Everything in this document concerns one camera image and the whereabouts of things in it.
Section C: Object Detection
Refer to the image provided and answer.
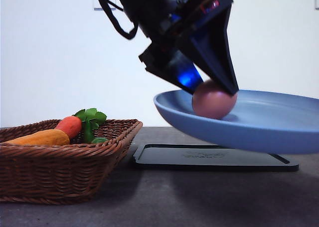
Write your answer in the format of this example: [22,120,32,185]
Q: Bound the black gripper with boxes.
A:
[119,0,239,95]

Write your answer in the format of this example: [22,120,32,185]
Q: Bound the brown egg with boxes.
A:
[192,80,238,119]

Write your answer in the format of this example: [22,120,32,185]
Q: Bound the blue plate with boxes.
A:
[154,90,319,154]

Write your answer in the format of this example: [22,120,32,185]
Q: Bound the brown wicker basket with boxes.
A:
[0,120,143,205]

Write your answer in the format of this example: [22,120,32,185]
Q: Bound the black serving tray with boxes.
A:
[133,144,299,172]

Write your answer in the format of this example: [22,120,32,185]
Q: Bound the green leafy toy vegetable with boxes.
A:
[72,108,108,143]

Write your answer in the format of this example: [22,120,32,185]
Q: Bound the orange-red toy carrot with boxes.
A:
[55,116,82,139]

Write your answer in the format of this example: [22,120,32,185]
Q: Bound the yellow-orange toy vegetable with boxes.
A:
[4,129,70,146]

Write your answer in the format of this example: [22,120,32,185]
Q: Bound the white wall power socket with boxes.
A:
[94,0,116,10]

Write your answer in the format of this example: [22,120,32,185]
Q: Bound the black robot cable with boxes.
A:
[102,0,139,40]

